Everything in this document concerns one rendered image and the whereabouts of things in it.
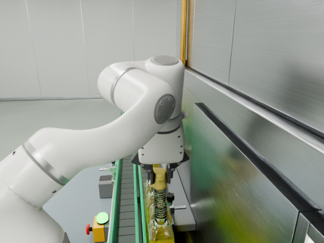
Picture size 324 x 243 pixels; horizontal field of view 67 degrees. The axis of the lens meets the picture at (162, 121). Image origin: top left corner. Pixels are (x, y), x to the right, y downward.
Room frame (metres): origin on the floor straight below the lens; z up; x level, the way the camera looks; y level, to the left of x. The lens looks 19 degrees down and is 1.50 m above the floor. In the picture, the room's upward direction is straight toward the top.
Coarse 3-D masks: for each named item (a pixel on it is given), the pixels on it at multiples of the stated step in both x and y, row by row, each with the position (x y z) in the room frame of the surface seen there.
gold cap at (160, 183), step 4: (156, 168) 0.53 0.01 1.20; (160, 168) 0.53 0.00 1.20; (156, 172) 0.51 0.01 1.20; (160, 172) 0.51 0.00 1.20; (164, 172) 0.51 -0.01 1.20; (156, 176) 0.50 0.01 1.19; (160, 176) 0.50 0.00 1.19; (164, 176) 0.50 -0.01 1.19; (156, 180) 0.50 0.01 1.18; (160, 180) 0.50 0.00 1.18; (164, 180) 0.50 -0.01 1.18; (156, 184) 0.50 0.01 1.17; (160, 184) 0.50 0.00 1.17; (164, 184) 0.50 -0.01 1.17; (156, 188) 0.50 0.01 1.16; (160, 188) 0.50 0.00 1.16; (164, 188) 0.50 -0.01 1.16
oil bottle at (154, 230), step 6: (150, 222) 0.46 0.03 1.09; (168, 222) 0.46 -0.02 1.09; (150, 228) 0.45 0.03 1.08; (156, 228) 0.44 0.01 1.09; (162, 228) 0.44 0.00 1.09; (168, 228) 0.44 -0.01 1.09; (150, 234) 0.44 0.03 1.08; (156, 234) 0.43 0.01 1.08; (162, 234) 0.43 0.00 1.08; (168, 234) 0.43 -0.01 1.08; (150, 240) 0.43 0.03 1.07; (156, 240) 0.43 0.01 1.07; (162, 240) 0.43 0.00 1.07; (168, 240) 0.43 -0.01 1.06
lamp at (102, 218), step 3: (99, 213) 0.78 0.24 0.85; (102, 213) 0.77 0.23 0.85; (105, 213) 0.77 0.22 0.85; (99, 216) 0.75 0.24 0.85; (102, 216) 0.75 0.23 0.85; (105, 216) 0.76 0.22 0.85; (96, 219) 0.76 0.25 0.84; (99, 219) 0.75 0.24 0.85; (102, 219) 0.75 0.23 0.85; (105, 219) 0.75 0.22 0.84; (99, 222) 0.74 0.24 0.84; (102, 222) 0.74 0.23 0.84; (105, 222) 0.75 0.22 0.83
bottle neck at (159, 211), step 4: (156, 204) 0.46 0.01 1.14; (160, 204) 0.47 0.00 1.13; (164, 204) 0.46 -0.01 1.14; (156, 208) 0.45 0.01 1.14; (160, 208) 0.44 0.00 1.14; (164, 208) 0.45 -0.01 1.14; (156, 212) 0.45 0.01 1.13; (160, 212) 0.44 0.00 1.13; (164, 212) 0.45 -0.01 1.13; (156, 216) 0.45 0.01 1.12; (160, 216) 0.44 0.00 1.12; (164, 216) 0.45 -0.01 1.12; (156, 220) 0.45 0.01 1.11; (160, 220) 0.44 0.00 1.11; (164, 220) 0.45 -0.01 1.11; (156, 224) 0.45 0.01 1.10; (160, 224) 0.44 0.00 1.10; (164, 224) 0.45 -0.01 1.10
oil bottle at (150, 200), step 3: (150, 192) 0.57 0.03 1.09; (147, 195) 0.58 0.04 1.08; (150, 195) 0.56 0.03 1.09; (153, 195) 0.56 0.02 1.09; (147, 198) 0.57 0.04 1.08; (150, 198) 0.55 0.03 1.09; (153, 198) 0.55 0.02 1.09; (147, 201) 0.56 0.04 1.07; (150, 201) 0.55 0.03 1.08; (153, 201) 0.55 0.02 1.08; (165, 201) 0.55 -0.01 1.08; (147, 204) 0.55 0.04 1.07; (150, 204) 0.54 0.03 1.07; (147, 207) 0.55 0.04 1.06; (147, 210) 0.56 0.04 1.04; (147, 213) 0.56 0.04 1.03; (147, 216) 0.56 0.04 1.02; (147, 219) 0.57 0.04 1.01; (147, 222) 0.57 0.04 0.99; (147, 225) 0.57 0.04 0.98; (147, 228) 0.57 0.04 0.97; (147, 231) 0.58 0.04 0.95; (147, 234) 0.58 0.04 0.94; (147, 237) 0.58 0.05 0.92; (147, 240) 0.59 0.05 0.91
